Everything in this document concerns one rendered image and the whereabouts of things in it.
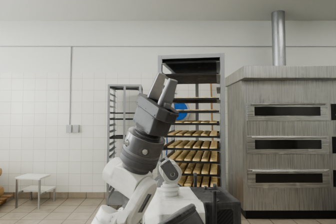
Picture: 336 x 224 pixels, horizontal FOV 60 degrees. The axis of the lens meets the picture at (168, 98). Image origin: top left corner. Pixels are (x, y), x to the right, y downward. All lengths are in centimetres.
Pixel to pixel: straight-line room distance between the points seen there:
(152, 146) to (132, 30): 459
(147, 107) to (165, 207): 39
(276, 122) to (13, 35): 447
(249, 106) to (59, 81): 314
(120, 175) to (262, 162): 356
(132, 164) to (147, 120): 10
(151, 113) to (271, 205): 379
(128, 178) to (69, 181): 465
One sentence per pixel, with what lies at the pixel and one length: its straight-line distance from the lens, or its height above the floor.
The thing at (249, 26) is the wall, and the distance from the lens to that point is 534.
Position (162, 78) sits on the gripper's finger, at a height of 147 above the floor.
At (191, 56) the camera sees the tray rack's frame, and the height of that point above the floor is 180.
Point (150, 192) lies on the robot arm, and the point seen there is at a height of 121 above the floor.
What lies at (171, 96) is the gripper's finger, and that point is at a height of 142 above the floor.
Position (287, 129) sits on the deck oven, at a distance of 423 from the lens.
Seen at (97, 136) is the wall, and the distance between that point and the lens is 508.
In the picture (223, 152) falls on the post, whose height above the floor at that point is 112.
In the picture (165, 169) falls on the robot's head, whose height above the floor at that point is 121.
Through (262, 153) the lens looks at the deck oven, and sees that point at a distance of 412.
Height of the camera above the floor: 138
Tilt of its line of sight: 3 degrees up
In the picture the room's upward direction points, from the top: straight up
